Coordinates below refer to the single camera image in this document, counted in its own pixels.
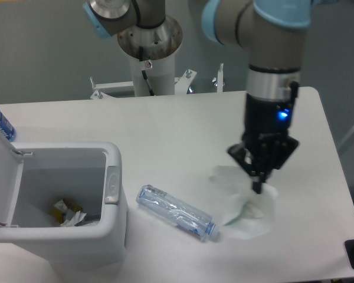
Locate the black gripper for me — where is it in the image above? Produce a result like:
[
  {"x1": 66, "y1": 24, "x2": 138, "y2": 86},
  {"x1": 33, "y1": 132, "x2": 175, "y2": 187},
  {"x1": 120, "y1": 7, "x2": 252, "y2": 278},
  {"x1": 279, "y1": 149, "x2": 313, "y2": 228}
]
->
[{"x1": 227, "y1": 94, "x2": 299, "y2": 194}]

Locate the white wrapper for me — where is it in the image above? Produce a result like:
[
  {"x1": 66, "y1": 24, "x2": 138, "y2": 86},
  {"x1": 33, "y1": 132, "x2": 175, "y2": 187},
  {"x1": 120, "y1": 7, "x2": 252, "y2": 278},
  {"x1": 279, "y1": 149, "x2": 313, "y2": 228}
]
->
[{"x1": 209, "y1": 166, "x2": 278, "y2": 240}]

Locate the crushed clear plastic bottle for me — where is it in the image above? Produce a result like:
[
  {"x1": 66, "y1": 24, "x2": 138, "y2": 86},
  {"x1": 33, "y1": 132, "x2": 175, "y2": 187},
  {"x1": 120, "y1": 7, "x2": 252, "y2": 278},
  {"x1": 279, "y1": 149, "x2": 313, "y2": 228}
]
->
[{"x1": 136, "y1": 185, "x2": 219, "y2": 242}]

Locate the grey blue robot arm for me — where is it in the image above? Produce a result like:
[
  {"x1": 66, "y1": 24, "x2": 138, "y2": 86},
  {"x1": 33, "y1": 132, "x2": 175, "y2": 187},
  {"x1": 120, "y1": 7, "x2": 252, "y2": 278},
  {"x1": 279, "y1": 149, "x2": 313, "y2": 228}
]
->
[{"x1": 83, "y1": 1, "x2": 313, "y2": 194}]

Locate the white plastic trash can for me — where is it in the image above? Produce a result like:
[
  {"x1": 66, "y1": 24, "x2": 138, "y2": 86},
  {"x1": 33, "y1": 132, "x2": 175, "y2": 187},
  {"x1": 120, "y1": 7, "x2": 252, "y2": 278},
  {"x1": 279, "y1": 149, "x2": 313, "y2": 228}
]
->
[{"x1": 0, "y1": 131, "x2": 128, "y2": 282}]

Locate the yellow white trash in bin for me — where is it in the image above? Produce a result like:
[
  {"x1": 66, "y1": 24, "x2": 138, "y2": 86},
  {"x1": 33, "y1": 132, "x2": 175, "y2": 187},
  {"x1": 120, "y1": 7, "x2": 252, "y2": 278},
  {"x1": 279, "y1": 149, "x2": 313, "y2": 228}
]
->
[{"x1": 51, "y1": 198, "x2": 101, "y2": 228}]

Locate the blue labelled bottle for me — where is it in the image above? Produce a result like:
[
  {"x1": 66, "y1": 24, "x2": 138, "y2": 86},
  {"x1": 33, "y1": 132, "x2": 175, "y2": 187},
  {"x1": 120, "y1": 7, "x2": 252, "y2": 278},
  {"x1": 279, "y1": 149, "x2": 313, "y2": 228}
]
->
[{"x1": 0, "y1": 111, "x2": 17, "y2": 141}]

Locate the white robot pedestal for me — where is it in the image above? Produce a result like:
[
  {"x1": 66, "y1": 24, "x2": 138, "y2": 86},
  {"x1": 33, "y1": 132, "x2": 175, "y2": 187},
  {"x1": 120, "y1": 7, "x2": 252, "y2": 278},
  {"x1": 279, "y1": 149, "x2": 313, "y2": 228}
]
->
[{"x1": 89, "y1": 15, "x2": 227, "y2": 100}]

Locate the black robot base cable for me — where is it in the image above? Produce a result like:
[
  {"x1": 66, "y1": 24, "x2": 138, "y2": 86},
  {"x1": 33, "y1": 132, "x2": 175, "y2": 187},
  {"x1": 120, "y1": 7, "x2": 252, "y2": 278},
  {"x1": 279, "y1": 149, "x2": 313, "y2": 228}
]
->
[{"x1": 137, "y1": 45, "x2": 156, "y2": 97}]

